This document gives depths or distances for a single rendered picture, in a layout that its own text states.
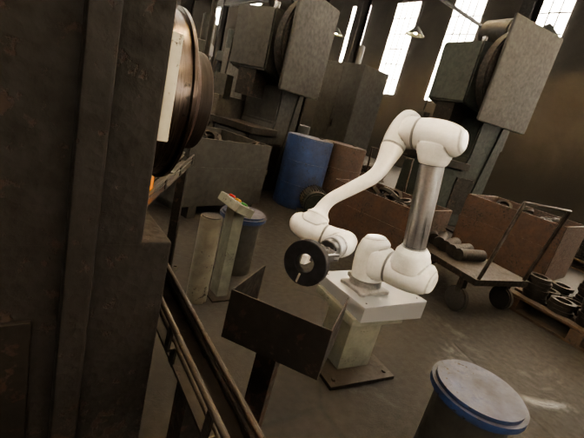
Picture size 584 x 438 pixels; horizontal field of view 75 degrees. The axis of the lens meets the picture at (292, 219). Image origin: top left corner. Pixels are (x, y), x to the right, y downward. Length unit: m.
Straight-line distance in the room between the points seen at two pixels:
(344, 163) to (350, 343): 3.23
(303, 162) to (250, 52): 1.43
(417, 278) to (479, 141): 4.81
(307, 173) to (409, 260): 3.01
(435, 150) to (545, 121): 11.79
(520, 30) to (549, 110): 7.51
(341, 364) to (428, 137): 1.14
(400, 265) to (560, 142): 11.54
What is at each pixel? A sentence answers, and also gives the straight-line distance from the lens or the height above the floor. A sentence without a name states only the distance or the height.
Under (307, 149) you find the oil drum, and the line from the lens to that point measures 4.54.
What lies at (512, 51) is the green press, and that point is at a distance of 5.99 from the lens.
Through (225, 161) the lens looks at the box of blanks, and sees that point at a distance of 3.63.
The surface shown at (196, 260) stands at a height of 0.27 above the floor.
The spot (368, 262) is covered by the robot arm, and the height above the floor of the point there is 0.58.
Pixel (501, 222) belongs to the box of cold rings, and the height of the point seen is 0.56.
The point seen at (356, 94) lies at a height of 1.58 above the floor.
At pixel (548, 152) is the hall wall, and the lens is 13.14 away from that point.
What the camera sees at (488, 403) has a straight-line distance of 1.51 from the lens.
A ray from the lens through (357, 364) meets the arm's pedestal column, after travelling 2.10.
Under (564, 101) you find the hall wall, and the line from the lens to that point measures 13.33.
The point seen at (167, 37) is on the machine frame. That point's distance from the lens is 0.70.
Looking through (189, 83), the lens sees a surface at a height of 1.16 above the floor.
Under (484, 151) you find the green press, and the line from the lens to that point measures 6.54.
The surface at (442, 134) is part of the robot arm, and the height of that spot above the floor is 1.21.
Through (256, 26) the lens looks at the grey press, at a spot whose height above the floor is 1.94.
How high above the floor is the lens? 1.17
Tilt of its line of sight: 16 degrees down
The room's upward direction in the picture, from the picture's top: 15 degrees clockwise
